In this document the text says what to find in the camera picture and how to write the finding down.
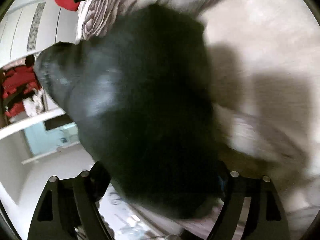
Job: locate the black leather jacket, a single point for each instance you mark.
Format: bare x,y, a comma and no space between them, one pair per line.
139,97

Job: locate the white shelf unit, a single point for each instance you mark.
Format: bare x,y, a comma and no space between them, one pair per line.
30,114

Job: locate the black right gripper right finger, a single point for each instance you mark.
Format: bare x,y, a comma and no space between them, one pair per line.
266,217

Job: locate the floral bed blanket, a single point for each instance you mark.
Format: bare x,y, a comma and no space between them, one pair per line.
265,66

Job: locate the white wardrobe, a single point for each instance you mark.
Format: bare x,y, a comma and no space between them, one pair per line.
35,27

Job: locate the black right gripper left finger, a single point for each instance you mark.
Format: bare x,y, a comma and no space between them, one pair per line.
67,204

